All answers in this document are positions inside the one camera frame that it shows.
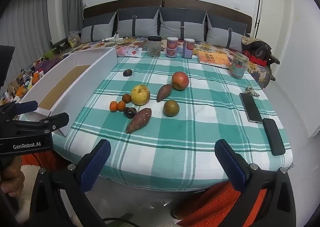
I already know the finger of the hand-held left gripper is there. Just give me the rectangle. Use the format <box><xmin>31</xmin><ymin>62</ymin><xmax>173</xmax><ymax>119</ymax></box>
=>
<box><xmin>0</xmin><ymin>101</ymin><xmax>39</xmax><ymax>120</ymax></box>
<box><xmin>10</xmin><ymin>113</ymin><xmax>70</xmax><ymax>140</ymax></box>

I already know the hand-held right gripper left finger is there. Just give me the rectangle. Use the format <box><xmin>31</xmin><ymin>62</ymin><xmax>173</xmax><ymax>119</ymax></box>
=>
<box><xmin>27</xmin><ymin>139</ymin><xmax>112</xmax><ymax>227</ymax></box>

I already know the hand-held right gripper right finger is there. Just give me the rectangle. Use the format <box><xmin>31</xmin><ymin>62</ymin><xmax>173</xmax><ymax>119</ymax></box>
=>
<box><xmin>214</xmin><ymin>139</ymin><xmax>297</xmax><ymax>227</ymax></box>

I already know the white cardboard box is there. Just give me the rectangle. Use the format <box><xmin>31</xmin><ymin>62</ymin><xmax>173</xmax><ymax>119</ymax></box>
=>
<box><xmin>19</xmin><ymin>48</ymin><xmax>118</xmax><ymax>138</ymax></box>

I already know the large sweet potato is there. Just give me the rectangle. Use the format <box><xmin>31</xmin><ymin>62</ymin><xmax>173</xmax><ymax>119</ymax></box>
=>
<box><xmin>126</xmin><ymin>108</ymin><xmax>152</xmax><ymax>134</ymax></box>

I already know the brown kiwi fruit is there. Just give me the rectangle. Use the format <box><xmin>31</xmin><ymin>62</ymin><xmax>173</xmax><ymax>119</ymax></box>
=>
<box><xmin>163</xmin><ymin>100</ymin><xmax>180</xmax><ymax>117</ymax></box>

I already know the yellow lemon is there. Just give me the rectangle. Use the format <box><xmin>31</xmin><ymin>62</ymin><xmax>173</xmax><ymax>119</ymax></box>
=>
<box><xmin>131</xmin><ymin>84</ymin><xmax>151</xmax><ymax>106</ymax></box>

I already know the red-brown onion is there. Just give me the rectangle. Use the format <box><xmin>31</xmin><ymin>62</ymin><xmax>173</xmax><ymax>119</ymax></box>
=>
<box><xmin>171</xmin><ymin>72</ymin><xmax>190</xmax><ymax>91</ymax></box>

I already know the person's left hand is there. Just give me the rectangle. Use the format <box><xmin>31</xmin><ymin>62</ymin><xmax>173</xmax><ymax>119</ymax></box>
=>
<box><xmin>0</xmin><ymin>161</ymin><xmax>25</xmax><ymax>199</ymax></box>

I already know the pile of colourful toy fruit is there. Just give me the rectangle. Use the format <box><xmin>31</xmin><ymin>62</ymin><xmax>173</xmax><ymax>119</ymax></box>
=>
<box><xmin>0</xmin><ymin>67</ymin><xmax>47</xmax><ymax>108</ymax></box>

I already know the orange fleece garment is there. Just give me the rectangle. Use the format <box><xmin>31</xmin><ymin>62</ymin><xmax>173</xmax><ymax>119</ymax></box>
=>
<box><xmin>21</xmin><ymin>152</ymin><xmax>269</xmax><ymax>227</ymax></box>

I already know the green plaid tablecloth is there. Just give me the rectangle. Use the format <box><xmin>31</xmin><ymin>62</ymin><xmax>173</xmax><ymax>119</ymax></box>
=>
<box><xmin>51</xmin><ymin>56</ymin><xmax>293</xmax><ymax>185</ymax></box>

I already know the black case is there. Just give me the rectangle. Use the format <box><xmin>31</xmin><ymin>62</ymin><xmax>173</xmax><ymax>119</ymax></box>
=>
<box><xmin>262</xmin><ymin>118</ymin><xmax>286</xmax><ymax>156</ymax></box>

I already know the smartphone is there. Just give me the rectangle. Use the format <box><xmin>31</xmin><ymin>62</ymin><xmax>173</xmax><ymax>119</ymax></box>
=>
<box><xmin>239</xmin><ymin>92</ymin><xmax>263</xmax><ymax>124</ymax></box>

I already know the dark wrinkled fruit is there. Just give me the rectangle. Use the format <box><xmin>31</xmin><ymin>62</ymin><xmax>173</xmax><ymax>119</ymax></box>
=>
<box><xmin>124</xmin><ymin>107</ymin><xmax>137</xmax><ymax>119</ymax></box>

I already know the dark wooden chair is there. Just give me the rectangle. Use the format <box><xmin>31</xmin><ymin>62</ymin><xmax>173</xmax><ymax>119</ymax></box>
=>
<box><xmin>49</xmin><ymin>37</ymin><xmax>72</xmax><ymax>51</ymax></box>

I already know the clear plastic jar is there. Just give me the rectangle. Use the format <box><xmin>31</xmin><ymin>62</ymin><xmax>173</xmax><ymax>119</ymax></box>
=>
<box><xmin>69</xmin><ymin>31</ymin><xmax>81</xmax><ymax>48</ymax></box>

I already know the light grey curtain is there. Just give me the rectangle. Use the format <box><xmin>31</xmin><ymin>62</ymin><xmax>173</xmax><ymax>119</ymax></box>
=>
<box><xmin>0</xmin><ymin>0</ymin><xmax>52</xmax><ymax>53</ymax></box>

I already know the small sweet potato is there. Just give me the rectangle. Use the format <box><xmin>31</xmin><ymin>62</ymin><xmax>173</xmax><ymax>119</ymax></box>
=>
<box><xmin>156</xmin><ymin>84</ymin><xmax>173</xmax><ymax>103</ymax></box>

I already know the white power strip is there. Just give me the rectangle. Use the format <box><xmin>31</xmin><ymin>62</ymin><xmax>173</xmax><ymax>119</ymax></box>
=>
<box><xmin>101</xmin><ymin>31</ymin><xmax>137</xmax><ymax>43</ymax></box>

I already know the grey pillow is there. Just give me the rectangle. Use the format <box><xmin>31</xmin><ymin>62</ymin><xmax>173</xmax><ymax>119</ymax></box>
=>
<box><xmin>159</xmin><ymin>7</ymin><xmax>207</xmax><ymax>42</ymax></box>
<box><xmin>80</xmin><ymin>12</ymin><xmax>117</xmax><ymax>44</ymax></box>
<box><xmin>205</xmin><ymin>14</ymin><xmax>248</xmax><ymax>51</ymax></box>
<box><xmin>117</xmin><ymin>6</ymin><xmax>160</xmax><ymax>39</ymax></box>

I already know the pink snack packet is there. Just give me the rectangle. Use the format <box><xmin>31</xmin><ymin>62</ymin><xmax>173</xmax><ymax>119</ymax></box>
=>
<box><xmin>116</xmin><ymin>46</ymin><xmax>143</xmax><ymax>58</ymax></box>

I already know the red box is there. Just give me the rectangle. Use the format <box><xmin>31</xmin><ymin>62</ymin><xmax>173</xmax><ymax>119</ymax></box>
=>
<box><xmin>244</xmin><ymin>52</ymin><xmax>269</xmax><ymax>68</ymax></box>

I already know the orange book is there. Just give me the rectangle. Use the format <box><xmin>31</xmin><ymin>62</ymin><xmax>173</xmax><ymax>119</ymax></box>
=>
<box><xmin>195</xmin><ymin>50</ymin><xmax>232</xmax><ymax>70</ymax></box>

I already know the dark bag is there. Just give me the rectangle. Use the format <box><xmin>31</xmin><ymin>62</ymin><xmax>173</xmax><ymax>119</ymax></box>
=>
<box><xmin>241</xmin><ymin>37</ymin><xmax>281</xmax><ymax>81</ymax></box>

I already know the printed tin can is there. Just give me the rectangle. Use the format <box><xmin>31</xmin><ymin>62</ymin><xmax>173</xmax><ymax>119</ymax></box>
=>
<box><xmin>166</xmin><ymin>37</ymin><xmax>178</xmax><ymax>58</ymax></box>
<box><xmin>182</xmin><ymin>38</ymin><xmax>195</xmax><ymax>59</ymax></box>

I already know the clear jar with dark lid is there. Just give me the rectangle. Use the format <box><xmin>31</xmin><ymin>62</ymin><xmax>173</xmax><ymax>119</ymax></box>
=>
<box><xmin>147</xmin><ymin>36</ymin><xmax>162</xmax><ymax>58</ymax></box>

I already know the white door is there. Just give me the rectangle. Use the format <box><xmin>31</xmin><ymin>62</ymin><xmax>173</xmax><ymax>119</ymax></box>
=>
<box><xmin>254</xmin><ymin>0</ymin><xmax>294</xmax><ymax>50</ymax></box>

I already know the black cable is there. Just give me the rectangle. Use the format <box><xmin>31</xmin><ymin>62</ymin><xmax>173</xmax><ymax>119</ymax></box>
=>
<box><xmin>100</xmin><ymin>214</ymin><xmax>134</xmax><ymax>227</ymax></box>

